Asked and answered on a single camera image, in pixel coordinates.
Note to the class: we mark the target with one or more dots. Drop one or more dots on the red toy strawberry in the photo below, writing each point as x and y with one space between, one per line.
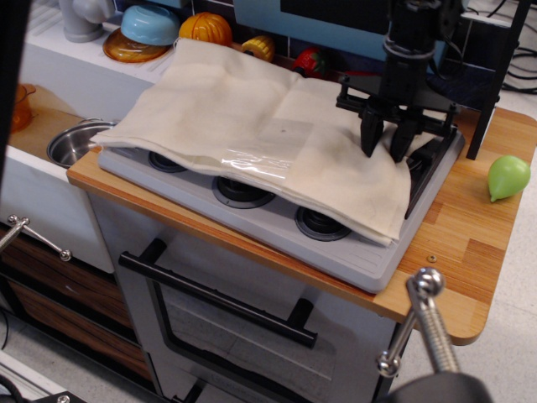
311 63

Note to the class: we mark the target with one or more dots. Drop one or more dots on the orange transparent pot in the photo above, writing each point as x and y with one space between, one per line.
22 111

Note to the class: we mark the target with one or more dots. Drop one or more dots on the black right stove knob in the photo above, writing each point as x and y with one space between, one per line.
318 226

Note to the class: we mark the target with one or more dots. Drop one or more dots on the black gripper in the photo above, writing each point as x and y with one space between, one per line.
400 95

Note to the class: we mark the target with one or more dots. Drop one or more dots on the black middle stove knob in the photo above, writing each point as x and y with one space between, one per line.
238 195

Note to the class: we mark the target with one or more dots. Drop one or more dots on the black vertical frame post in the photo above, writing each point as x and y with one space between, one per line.
506 55

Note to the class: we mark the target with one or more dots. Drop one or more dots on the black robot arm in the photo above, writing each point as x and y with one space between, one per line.
410 19

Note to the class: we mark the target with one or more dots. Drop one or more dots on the black stove knob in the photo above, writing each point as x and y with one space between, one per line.
238 195
161 163
318 226

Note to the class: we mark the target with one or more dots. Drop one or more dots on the grey toy faucet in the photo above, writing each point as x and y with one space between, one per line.
83 19

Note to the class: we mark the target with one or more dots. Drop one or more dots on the white toy oven door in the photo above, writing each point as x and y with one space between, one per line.
188 340

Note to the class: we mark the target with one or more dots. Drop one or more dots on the black left stove knob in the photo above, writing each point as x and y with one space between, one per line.
161 163

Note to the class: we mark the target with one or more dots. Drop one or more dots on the light blue bowl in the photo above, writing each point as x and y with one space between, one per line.
150 24

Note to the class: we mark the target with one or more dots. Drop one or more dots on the stainless steel pot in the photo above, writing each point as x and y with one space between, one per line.
72 144

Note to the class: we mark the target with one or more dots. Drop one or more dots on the yellow toy corn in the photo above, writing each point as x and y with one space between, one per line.
262 47

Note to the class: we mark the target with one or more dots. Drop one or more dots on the orange transparent plate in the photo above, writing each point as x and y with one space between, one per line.
122 49

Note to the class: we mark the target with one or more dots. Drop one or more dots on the silver clamp screw right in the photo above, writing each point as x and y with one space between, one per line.
447 383

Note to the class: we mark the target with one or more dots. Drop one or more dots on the grey toy stove top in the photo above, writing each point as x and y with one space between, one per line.
357 259

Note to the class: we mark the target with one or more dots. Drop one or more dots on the green toy pear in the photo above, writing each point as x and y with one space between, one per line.
507 176

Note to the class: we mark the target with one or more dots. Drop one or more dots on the black oven door handle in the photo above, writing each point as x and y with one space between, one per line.
292 328

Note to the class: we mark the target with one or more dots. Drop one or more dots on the white toy sink unit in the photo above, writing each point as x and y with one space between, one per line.
72 82

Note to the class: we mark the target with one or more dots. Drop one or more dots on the wooden drawer cabinet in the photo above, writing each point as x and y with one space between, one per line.
75 303

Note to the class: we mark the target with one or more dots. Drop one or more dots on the cream cloth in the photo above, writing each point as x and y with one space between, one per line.
217 111

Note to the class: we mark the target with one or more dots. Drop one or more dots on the black stove burner grate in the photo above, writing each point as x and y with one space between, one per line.
422 164

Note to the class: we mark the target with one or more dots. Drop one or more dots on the orange toy pumpkin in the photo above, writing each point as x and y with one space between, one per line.
207 27

